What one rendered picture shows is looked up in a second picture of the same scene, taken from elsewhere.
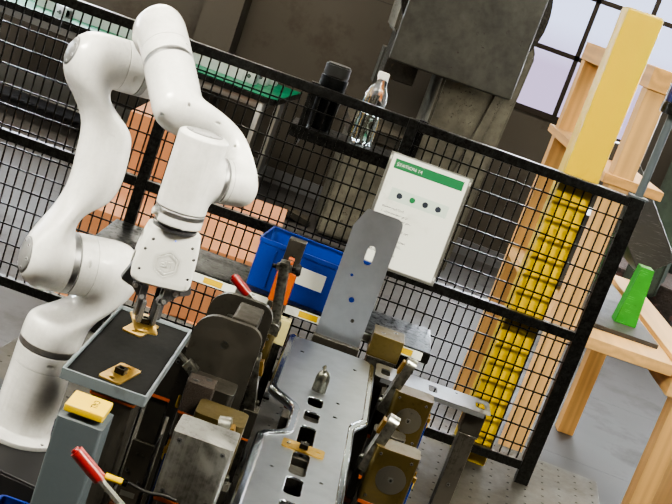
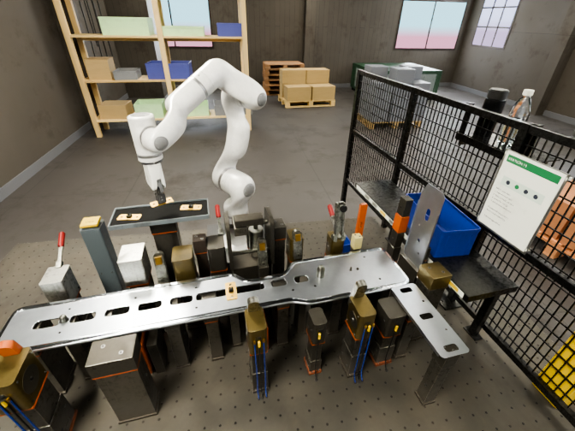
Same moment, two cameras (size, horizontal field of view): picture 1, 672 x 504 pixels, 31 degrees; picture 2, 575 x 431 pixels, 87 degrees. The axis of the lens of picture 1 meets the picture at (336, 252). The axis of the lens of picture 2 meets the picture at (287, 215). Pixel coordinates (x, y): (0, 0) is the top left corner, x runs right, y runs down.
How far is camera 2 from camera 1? 2.30 m
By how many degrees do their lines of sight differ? 70
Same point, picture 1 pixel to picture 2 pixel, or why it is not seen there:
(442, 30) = not seen: outside the picture
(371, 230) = (429, 197)
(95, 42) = not seen: hidden behind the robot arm
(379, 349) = (422, 276)
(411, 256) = (512, 228)
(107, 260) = (228, 180)
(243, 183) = (144, 139)
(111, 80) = (229, 101)
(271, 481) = (177, 292)
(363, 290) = (423, 236)
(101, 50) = not seen: hidden behind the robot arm
